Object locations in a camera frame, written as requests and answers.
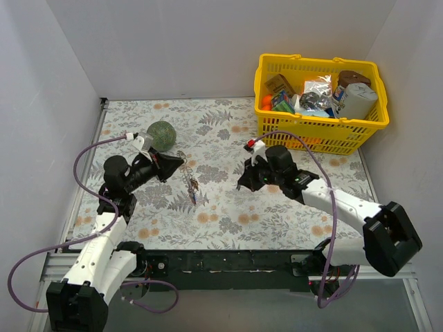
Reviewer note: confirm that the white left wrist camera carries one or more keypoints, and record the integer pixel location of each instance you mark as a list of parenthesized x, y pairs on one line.
[(142, 142)]

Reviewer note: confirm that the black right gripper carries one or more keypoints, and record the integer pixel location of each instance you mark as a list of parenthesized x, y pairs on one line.
[(252, 176)]

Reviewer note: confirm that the clear plastic bag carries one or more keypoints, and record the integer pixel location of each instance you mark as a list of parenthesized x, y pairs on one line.
[(317, 93)]

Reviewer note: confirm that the metal ring disc key organizer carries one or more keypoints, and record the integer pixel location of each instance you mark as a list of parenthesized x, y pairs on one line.
[(187, 177)]

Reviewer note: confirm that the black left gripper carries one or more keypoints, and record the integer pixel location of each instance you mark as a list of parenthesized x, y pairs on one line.
[(158, 167)]

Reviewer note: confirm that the brown round object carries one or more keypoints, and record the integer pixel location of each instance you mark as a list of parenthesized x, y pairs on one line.
[(351, 77)]

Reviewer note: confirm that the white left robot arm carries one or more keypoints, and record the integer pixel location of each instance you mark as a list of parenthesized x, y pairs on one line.
[(79, 302)]

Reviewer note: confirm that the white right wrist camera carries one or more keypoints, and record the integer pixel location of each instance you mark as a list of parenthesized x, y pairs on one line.
[(257, 149)]

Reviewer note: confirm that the brown cardboard box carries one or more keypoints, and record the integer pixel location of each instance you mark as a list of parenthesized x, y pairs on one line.
[(279, 83)]

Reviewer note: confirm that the green textured ball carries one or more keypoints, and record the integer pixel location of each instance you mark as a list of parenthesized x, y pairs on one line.
[(163, 134)]

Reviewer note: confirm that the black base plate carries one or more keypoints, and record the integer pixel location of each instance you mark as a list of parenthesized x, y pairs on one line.
[(219, 270)]

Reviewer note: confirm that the green blue small box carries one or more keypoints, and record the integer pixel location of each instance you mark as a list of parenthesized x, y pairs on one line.
[(281, 102)]

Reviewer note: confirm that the orange balls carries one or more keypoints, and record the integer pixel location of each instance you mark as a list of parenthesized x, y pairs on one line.
[(266, 104)]

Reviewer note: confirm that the white cylindrical container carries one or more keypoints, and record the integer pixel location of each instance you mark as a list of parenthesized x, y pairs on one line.
[(356, 102)]

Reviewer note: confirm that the yellow plastic basket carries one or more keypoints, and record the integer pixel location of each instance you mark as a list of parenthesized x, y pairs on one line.
[(326, 135)]

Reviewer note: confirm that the floral patterned mat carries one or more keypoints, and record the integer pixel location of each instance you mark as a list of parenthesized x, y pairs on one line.
[(211, 133)]

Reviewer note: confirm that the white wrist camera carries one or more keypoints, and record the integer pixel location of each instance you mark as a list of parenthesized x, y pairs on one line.
[(142, 142), (257, 149)]

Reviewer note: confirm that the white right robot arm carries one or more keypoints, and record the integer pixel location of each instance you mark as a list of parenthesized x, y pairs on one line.
[(388, 238)]

